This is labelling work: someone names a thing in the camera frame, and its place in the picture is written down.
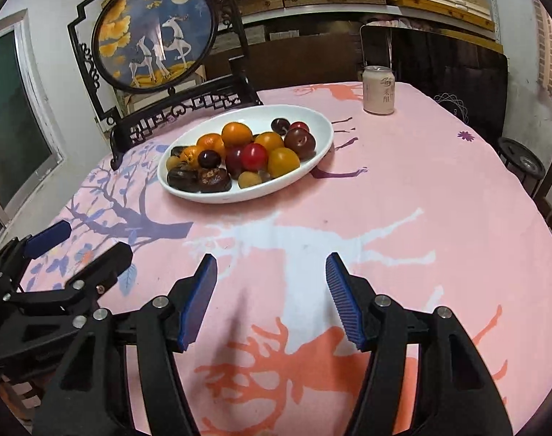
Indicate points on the red cherry tomato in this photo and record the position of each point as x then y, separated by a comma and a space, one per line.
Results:
298, 127
253, 156

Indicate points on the black round stool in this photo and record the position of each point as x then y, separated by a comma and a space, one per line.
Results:
521, 163

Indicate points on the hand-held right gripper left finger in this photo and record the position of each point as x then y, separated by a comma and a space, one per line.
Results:
196, 304

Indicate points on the dark purple plum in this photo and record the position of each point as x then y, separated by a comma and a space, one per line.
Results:
209, 159
233, 161
280, 125
299, 142

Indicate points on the pale pink drink can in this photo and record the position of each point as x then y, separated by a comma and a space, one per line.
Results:
379, 93

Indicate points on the tan longan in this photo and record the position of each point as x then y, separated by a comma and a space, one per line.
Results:
248, 179
172, 162

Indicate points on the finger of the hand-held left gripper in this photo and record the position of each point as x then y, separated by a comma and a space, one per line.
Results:
108, 263
49, 236

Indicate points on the white framed window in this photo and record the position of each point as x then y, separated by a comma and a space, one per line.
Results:
12, 122

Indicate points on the black carved wooden chair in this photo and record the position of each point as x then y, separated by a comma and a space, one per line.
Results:
153, 32

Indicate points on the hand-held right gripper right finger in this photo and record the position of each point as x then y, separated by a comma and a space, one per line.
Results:
344, 304

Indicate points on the yellow cherry tomato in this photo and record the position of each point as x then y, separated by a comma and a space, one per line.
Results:
269, 141
283, 162

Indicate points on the pink printed tablecloth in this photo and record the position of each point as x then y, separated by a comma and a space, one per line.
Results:
394, 190

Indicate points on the white oval plate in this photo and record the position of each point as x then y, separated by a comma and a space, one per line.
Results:
323, 136

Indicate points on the dark water chestnut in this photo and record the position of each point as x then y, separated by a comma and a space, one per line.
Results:
214, 180
183, 180
178, 151

